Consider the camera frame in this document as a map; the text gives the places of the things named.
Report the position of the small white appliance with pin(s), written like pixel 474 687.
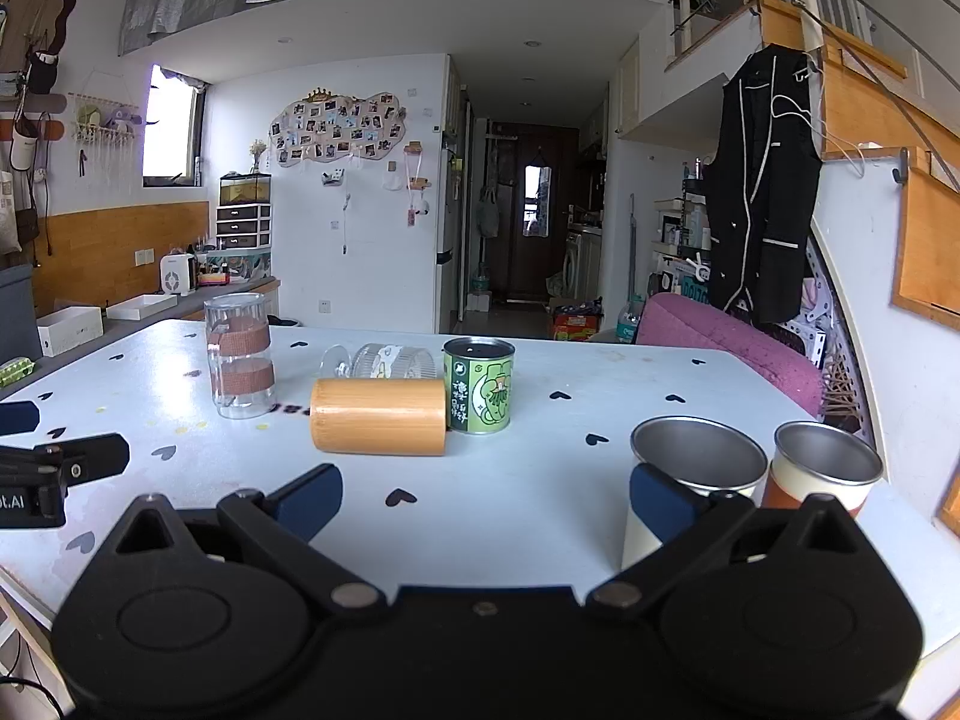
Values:
pixel 177 274

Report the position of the black jacket white trim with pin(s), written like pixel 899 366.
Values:
pixel 765 187

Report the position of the hanging tote bag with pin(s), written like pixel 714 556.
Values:
pixel 489 214

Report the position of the flat white tray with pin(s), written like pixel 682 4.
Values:
pixel 141 306

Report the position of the white steel cup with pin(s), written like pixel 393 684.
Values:
pixel 694 461

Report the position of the white refrigerator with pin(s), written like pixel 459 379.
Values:
pixel 448 240

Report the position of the glass fish tank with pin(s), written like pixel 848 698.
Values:
pixel 244 189

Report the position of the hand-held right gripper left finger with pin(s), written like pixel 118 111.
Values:
pixel 309 501

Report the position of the wooden staircase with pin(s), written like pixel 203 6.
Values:
pixel 885 127

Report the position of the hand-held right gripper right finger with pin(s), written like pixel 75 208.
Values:
pixel 658 502

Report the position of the green patterned pouch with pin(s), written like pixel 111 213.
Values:
pixel 15 373

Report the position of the clear ribbed glass cup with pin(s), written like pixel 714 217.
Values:
pixel 390 362

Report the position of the pink upholstered chair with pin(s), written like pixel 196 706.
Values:
pixel 720 349

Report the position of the dark wooden door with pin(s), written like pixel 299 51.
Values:
pixel 544 217

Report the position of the window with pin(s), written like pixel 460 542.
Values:
pixel 171 127

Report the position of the washing machine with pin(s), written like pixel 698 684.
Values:
pixel 583 266

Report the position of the orange steel cup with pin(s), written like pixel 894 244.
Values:
pixel 821 465

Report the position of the pack of water bottles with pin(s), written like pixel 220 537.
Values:
pixel 628 321

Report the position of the bamboo cup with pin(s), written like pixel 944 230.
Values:
pixel 379 417

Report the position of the white drawer unit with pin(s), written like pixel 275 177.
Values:
pixel 244 226

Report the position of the white storage rack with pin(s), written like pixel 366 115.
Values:
pixel 679 240

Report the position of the green printed tin can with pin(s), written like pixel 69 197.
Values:
pixel 480 390

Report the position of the cloud-shaped photo board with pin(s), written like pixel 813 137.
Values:
pixel 337 127

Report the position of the red cardboard box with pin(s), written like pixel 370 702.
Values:
pixel 576 324

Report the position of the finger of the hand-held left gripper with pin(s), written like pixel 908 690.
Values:
pixel 16 418
pixel 90 456

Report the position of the white cardboard box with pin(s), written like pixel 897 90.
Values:
pixel 69 330

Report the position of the macrame wall hanging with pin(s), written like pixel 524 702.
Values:
pixel 105 131

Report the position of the tall glass cup brown bands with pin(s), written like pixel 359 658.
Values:
pixel 238 360

